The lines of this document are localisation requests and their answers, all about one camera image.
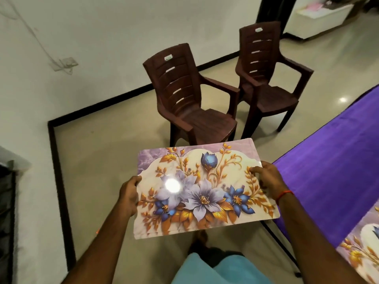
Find person's left hand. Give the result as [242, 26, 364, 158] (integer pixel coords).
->
[117, 176, 143, 218]

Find person's dark trousers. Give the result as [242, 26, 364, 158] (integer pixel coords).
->
[186, 242, 244, 269]

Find purple tablecloth table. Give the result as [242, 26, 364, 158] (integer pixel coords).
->
[261, 84, 379, 284]

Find person's teal t-shirt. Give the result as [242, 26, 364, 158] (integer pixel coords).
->
[172, 252, 273, 284]

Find black metal grille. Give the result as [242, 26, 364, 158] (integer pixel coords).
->
[0, 163, 17, 284]

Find brown plastic chair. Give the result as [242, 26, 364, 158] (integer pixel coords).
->
[235, 21, 315, 140]
[143, 43, 241, 147]

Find person's right hand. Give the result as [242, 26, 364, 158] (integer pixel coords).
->
[249, 161, 292, 202]

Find white low cabinet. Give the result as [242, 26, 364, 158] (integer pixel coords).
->
[284, 0, 356, 41]

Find red wrist thread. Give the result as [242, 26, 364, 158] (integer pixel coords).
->
[274, 189, 295, 205]

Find person's left forearm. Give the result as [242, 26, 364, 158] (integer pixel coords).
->
[62, 207, 134, 284]

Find person's right forearm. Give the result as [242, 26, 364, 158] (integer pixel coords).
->
[275, 195, 362, 284]

